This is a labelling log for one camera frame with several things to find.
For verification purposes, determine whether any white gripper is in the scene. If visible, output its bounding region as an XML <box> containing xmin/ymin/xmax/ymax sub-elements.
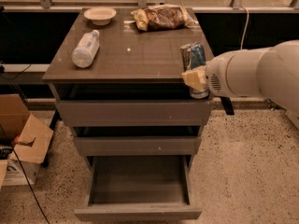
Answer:
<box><xmin>181</xmin><ymin>52</ymin><xmax>234</xmax><ymax>97</ymax></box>

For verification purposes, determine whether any blue silver redbull can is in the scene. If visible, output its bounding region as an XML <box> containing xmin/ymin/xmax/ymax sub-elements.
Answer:
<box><xmin>180</xmin><ymin>42</ymin><xmax>209</xmax><ymax>99</ymax></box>

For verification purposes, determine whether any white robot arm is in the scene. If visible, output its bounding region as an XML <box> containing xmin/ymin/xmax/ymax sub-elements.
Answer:
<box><xmin>182</xmin><ymin>40</ymin><xmax>299</xmax><ymax>115</ymax></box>

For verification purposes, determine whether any grey top drawer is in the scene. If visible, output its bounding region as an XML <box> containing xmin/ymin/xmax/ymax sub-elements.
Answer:
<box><xmin>56</xmin><ymin>101</ymin><xmax>211</xmax><ymax>127</ymax></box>

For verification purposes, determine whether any grey drawer cabinet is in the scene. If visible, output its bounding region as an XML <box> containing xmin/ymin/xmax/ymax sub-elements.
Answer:
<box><xmin>42</xmin><ymin>7</ymin><xmax>224</xmax><ymax>173</ymax></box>

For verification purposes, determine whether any grey middle drawer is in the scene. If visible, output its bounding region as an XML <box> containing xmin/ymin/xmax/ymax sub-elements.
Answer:
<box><xmin>74</xmin><ymin>136</ymin><xmax>201</xmax><ymax>156</ymax></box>

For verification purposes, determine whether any grey open bottom drawer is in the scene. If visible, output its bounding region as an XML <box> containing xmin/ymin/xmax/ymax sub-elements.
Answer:
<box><xmin>75</xmin><ymin>156</ymin><xmax>201</xmax><ymax>221</ymax></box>

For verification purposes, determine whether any brown chip bag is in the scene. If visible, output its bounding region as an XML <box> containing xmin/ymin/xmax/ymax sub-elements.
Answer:
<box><xmin>131</xmin><ymin>5</ymin><xmax>195</xmax><ymax>32</ymax></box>

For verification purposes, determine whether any white paper bowl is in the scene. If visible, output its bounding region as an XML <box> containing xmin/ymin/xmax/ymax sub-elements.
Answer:
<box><xmin>84</xmin><ymin>7</ymin><xmax>117</xmax><ymax>26</ymax></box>

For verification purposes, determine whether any clear plastic water bottle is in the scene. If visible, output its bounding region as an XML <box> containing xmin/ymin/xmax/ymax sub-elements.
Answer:
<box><xmin>72</xmin><ymin>30</ymin><xmax>100</xmax><ymax>68</ymax></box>

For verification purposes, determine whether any open cardboard box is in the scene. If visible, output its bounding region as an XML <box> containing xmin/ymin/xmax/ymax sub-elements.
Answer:
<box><xmin>0</xmin><ymin>94</ymin><xmax>53</xmax><ymax>164</ymax></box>

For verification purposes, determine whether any white printed box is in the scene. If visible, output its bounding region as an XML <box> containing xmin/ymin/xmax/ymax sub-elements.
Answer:
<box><xmin>0</xmin><ymin>154</ymin><xmax>43</xmax><ymax>187</ymax></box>

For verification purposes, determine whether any white power cable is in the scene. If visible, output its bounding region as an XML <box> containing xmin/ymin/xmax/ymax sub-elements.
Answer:
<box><xmin>239</xmin><ymin>5</ymin><xmax>250</xmax><ymax>51</ymax></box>

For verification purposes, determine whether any black floor cable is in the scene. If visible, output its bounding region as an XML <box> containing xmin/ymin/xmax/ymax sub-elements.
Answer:
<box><xmin>0</xmin><ymin>121</ymin><xmax>50</xmax><ymax>224</ymax></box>

